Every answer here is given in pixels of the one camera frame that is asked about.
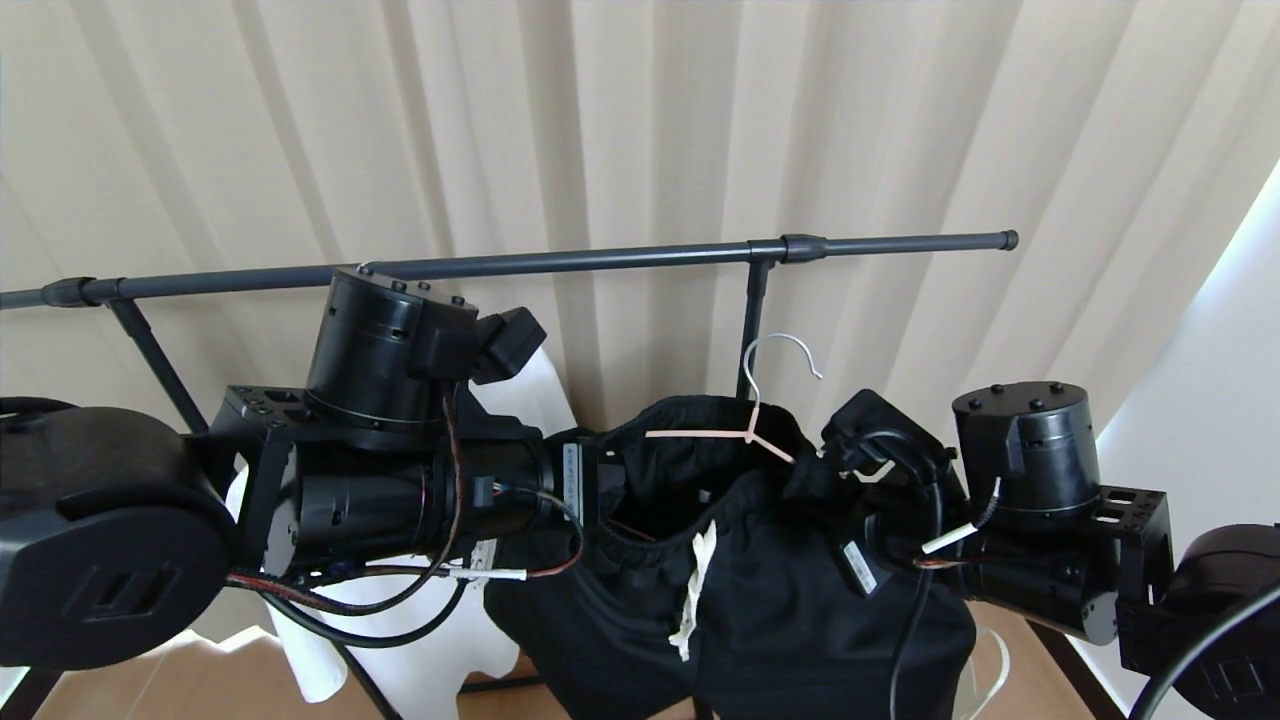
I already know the black garment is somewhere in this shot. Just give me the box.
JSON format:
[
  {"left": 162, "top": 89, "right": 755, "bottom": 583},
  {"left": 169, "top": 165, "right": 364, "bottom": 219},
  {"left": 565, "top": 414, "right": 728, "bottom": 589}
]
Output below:
[{"left": 485, "top": 395, "right": 978, "bottom": 720}]

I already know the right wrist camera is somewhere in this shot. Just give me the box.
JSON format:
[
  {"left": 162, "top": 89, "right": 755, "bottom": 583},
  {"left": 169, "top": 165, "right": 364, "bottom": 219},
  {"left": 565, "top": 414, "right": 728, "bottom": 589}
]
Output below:
[{"left": 820, "top": 390, "right": 953, "bottom": 493}]

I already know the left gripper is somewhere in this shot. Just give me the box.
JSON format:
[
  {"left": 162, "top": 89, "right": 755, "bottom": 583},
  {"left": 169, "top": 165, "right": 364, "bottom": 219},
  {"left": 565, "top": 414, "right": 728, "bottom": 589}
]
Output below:
[{"left": 460, "top": 438, "right": 603, "bottom": 538}]

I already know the beige curtain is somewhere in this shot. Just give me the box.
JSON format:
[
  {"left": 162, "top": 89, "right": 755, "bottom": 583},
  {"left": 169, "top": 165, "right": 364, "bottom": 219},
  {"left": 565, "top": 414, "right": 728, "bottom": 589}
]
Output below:
[{"left": 0, "top": 0, "right": 1280, "bottom": 651}]

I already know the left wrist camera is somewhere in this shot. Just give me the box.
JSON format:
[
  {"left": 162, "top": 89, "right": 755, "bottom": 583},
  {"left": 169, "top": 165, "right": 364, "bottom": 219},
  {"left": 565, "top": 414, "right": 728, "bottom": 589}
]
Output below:
[{"left": 468, "top": 307, "right": 549, "bottom": 387}]

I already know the black clothes rack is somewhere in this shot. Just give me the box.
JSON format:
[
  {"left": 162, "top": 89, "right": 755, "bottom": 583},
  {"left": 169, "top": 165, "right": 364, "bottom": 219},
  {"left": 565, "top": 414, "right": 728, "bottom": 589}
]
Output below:
[{"left": 0, "top": 230, "right": 1021, "bottom": 720}]

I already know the white garment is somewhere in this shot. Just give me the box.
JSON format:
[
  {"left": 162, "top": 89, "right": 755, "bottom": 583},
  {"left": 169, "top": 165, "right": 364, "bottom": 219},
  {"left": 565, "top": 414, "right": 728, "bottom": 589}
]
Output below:
[{"left": 225, "top": 345, "right": 579, "bottom": 720}]

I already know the black cable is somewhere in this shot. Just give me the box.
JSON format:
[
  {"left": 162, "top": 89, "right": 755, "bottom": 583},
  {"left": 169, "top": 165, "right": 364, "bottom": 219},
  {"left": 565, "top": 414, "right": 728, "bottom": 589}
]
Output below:
[
  {"left": 255, "top": 578, "right": 471, "bottom": 651},
  {"left": 1128, "top": 585, "right": 1280, "bottom": 720},
  {"left": 888, "top": 430, "right": 948, "bottom": 720}
]

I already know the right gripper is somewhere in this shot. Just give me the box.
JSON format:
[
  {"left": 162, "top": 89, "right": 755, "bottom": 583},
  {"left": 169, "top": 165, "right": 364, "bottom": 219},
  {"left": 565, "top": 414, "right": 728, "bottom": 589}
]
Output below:
[{"left": 835, "top": 488, "right": 963, "bottom": 601}]

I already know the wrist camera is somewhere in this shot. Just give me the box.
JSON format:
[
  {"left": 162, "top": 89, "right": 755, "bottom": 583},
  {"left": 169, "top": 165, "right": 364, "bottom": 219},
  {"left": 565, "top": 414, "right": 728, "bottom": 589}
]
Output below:
[
  {"left": 820, "top": 390, "right": 953, "bottom": 493},
  {"left": 468, "top": 307, "right": 549, "bottom": 387}
]

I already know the white laundry basket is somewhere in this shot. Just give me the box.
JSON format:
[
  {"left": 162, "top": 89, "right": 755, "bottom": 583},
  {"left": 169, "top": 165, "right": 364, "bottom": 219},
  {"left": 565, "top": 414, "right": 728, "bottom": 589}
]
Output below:
[{"left": 955, "top": 628, "right": 1011, "bottom": 720}]

